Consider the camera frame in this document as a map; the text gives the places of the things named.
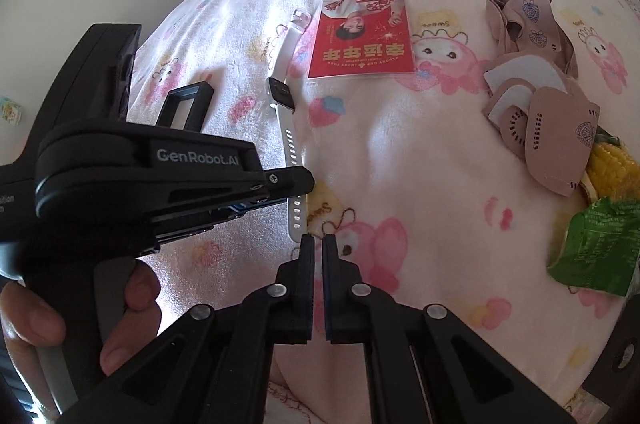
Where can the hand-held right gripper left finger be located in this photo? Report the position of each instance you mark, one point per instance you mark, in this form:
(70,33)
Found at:
(306,284)

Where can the pink printed fleece cloth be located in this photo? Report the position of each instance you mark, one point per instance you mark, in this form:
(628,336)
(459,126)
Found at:
(295,404)

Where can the white smartwatch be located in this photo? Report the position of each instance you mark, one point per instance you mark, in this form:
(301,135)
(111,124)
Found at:
(280,91)

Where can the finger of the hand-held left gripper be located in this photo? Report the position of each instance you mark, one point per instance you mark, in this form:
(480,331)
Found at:
(285,181)
(190,229)

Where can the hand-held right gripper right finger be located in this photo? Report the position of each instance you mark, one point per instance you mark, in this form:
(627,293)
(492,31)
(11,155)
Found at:
(327,289)

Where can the green corn packet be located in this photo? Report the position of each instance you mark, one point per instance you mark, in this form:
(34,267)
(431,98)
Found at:
(600,249)

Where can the person's left hand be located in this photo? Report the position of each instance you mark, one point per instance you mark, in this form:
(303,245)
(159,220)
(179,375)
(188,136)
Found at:
(30,319)

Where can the black rectangular frame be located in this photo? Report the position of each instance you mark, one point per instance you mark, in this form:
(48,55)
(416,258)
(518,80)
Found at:
(206,104)

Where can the red printed card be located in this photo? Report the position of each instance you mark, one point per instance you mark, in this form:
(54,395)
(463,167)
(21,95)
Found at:
(360,54)

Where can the small colourful box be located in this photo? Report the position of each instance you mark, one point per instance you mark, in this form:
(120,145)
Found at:
(10,109)

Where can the pink printed blanket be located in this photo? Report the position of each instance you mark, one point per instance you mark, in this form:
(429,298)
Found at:
(425,204)

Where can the crumpled beige face mask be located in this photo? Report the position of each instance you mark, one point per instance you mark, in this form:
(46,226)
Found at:
(540,19)

